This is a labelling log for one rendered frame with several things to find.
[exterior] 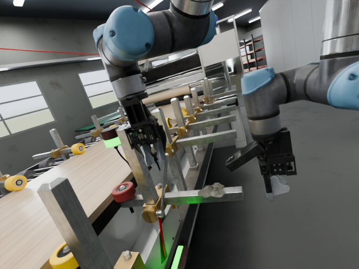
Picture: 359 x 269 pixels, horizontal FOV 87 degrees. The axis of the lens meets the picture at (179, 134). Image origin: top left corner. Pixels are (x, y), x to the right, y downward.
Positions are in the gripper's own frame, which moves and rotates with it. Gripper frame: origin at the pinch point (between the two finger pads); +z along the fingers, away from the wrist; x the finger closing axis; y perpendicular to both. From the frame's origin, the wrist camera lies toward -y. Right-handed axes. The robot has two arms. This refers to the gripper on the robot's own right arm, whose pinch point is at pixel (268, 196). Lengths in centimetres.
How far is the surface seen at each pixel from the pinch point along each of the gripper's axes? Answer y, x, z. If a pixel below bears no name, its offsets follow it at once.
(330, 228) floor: 38, 70, 83
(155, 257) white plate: -32.5, -15.5, 6.1
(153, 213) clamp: -33.1, -8.4, -3.0
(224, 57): -14, 222, -48
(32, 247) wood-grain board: -62, -25, -7
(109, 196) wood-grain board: -52, -3, -7
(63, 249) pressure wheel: -50, -25, -8
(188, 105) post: -35, 69, -21
